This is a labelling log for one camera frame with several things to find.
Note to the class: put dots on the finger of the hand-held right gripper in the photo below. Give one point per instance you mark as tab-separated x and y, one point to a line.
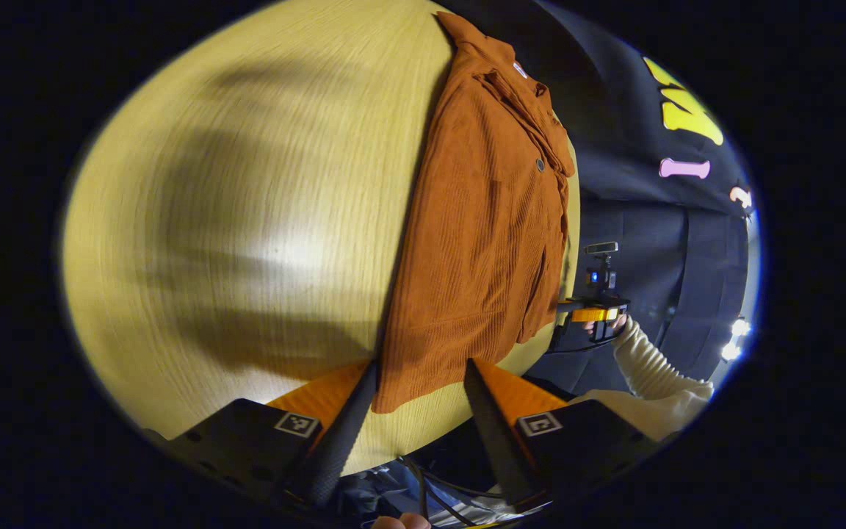
564	307

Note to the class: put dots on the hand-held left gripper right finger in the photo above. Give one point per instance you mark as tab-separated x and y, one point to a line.
500	441

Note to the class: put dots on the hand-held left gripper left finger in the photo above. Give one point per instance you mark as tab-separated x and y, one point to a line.
335	441

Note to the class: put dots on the bright lamp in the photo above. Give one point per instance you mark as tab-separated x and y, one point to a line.
735	339

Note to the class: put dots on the rust orange button shirt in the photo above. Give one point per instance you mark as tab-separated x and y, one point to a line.
482	220

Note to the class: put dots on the black backdrop cloth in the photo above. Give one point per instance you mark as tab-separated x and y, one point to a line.
636	235

